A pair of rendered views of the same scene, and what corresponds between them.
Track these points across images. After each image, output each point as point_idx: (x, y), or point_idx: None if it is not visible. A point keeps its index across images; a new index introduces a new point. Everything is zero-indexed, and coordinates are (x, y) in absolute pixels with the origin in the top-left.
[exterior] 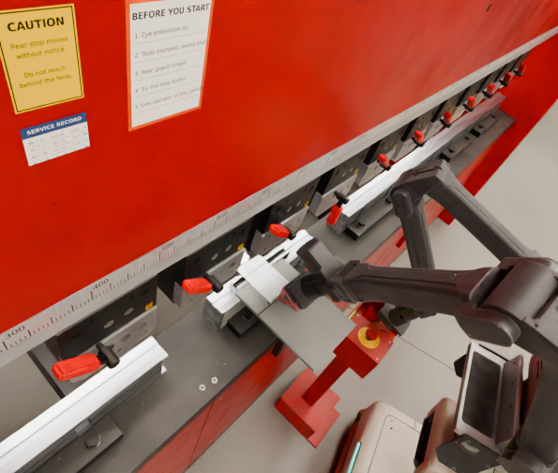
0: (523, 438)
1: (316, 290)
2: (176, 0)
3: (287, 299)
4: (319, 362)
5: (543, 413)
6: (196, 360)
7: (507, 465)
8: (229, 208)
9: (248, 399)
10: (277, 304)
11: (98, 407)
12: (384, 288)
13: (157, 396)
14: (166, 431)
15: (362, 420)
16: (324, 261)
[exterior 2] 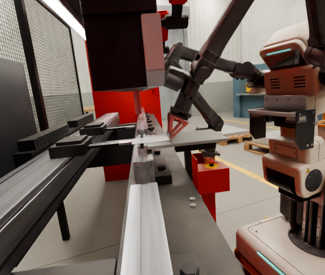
0: (321, 36)
1: (188, 97)
2: None
3: (173, 137)
4: (224, 136)
5: None
6: (167, 203)
7: None
8: None
9: None
10: (172, 139)
11: (164, 225)
12: (227, 19)
13: (177, 231)
14: (215, 235)
15: (243, 248)
16: (181, 71)
